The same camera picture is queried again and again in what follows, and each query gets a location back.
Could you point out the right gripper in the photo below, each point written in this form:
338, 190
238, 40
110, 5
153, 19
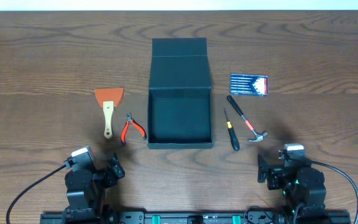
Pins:
271, 172

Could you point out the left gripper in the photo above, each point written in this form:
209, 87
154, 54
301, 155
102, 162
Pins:
111, 172

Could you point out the small claw hammer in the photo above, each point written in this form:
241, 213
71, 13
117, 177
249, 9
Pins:
258, 136

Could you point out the black yellow screwdriver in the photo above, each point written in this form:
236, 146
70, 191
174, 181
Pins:
233, 138

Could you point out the red handled pliers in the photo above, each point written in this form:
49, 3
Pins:
130, 121

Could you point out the orange scraper wooden handle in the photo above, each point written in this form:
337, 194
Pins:
109, 99

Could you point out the blue precision screwdriver set case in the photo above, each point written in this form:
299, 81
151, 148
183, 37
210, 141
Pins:
246, 84

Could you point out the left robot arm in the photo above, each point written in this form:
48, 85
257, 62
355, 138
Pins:
86, 191

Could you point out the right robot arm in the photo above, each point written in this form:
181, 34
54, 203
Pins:
301, 185

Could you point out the black open gift box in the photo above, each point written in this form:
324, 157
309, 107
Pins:
179, 106

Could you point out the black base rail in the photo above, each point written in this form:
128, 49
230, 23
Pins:
249, 217

